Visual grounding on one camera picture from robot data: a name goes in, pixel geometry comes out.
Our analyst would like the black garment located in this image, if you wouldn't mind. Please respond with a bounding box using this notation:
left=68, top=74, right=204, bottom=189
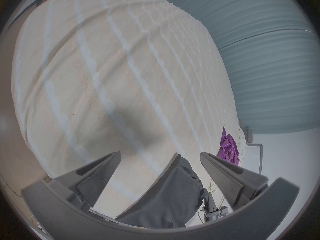
left=116, top=154, right=208, bottom=229

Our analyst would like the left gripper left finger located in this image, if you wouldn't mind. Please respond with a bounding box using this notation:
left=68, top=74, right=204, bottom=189
left=49, top=151, right=122, bottom=209

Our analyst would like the dark grey bedside table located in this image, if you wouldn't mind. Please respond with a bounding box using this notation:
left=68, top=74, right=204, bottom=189
left=239, top=119, right=263, bottom=175

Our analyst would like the white printed garment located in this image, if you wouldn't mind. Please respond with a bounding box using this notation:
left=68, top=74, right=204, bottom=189
left=207, top=178, right=218, bottom=195

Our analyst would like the purple garment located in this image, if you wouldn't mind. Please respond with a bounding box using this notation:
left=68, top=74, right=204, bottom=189
left=216, top=126, right=241, bottom=166

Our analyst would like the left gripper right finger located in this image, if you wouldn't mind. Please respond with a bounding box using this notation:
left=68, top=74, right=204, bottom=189
left=199, top=152, right=269, bottom=207

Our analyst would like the bed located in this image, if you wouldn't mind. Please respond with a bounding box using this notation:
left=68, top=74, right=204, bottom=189
left=10, top=0, right=248, bottom=229

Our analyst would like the blue-green curtain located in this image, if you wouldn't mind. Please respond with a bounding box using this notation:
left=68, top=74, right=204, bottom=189
left=155, top=0, right=319, bottom=134

